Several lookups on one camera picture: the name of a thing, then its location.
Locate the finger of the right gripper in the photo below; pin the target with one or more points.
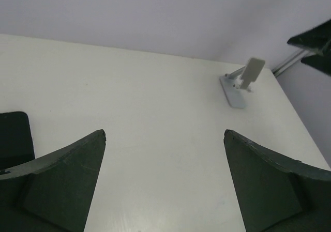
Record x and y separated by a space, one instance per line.
320 63
315 40

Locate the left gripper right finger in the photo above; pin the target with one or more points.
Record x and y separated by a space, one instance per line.
275 192

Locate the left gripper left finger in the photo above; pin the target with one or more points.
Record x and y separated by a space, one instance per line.
53 192

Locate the black phone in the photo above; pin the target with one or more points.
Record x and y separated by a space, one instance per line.
16 140

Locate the silver metal phone stand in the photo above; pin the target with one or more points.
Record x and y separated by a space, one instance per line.
234 83

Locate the right aluminium frame post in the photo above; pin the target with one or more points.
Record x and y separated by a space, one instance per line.
288 62

